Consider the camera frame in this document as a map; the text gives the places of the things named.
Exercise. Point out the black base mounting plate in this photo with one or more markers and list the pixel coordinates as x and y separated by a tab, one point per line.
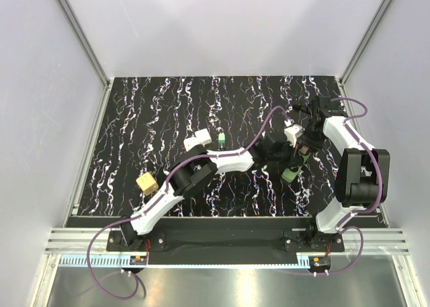
289	234

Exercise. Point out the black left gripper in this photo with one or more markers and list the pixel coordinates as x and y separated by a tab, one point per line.
290	153

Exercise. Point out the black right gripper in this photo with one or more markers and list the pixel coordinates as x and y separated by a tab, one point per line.
308	143

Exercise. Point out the pink plug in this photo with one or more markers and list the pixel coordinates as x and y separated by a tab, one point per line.
303	149

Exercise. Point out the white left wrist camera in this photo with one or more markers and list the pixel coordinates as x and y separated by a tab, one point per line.
292	132

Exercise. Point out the white plug adapter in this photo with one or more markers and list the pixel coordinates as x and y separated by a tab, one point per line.
189	143

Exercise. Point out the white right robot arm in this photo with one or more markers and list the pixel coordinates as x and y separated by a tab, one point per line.
362	178

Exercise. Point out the white charger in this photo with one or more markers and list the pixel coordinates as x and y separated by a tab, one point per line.
203	137

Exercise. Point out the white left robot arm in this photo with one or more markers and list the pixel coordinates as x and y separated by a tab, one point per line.
195	170

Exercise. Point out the aluminium frame rail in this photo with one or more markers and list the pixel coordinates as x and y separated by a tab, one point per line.
50	261

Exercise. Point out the green power strip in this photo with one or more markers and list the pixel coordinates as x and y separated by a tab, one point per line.
294	167

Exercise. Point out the beige cube socket adapter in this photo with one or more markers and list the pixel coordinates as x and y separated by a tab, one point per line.
147	183

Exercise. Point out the metal front tray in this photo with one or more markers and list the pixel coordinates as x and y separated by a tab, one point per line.
372	282

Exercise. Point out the green usb charger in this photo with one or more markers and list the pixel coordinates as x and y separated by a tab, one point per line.
221	141

